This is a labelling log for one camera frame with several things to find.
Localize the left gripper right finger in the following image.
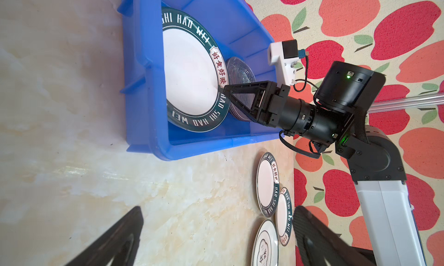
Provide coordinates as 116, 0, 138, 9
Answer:
293, 206, 376, 266

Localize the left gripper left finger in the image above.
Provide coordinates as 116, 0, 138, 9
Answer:
68, 206, 144, 266

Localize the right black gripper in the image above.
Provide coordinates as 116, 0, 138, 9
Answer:
223, 81, 347, 141

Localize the clear glass plate top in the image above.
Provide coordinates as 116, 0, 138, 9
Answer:
225, 57, 257, 123

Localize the green rim plate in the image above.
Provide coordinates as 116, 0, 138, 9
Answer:
161, 7, 230, 133
256, 152, 280, 218
275, 187, 293, 246

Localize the white plate black pattern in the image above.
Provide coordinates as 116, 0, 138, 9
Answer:
251, 219, 279, 266

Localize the blue plastic bin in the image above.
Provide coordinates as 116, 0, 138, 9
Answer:
118, 0, 279, 161

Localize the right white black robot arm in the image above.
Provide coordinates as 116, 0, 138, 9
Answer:
221, 61, 426, 266

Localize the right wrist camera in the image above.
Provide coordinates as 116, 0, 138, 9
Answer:
268, 40, 309, 86

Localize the right aluminium corner post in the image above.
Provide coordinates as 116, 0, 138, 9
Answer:
368, 93, 444, 113

